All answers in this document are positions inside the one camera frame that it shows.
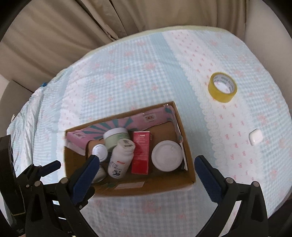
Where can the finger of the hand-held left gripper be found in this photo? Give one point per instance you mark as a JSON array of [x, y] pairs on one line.
[[87, 197], [43, 169]]

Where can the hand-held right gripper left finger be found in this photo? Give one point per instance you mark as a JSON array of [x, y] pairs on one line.
[[89, 173]]

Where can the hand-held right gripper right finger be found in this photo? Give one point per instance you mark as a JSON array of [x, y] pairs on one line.
[[207, 180]]

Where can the small white cream jar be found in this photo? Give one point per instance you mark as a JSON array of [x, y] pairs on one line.
[[100, 174]]

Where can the small grey lid jar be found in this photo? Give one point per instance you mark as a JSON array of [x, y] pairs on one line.
[[100, 152]]

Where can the white plastic bottle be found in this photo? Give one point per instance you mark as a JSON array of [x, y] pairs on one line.
[[119, 161]]

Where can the green jar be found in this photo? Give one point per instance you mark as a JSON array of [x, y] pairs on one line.
[[115, 140]]

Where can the cardboard box with pink flaps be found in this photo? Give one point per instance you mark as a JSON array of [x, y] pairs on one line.
[[164, 184]]

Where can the white round jar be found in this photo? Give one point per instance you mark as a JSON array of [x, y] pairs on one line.
[[167, 156]]

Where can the red carton box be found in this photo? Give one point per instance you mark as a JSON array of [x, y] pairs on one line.
[[141, 152]]

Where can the crumpled light blue quilt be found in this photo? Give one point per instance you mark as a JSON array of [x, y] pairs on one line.
[[25, 118]]

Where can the white earbud case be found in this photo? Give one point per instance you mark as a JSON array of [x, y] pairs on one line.
[[255, 137]]

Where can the beige bed headboard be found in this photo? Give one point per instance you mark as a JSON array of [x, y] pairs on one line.
[[11, 95]]

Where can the small blue cloth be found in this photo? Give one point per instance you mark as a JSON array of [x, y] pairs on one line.
[[43, 85]]

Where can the yellow tape roll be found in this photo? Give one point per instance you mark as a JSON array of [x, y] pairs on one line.
[[213, 90]]

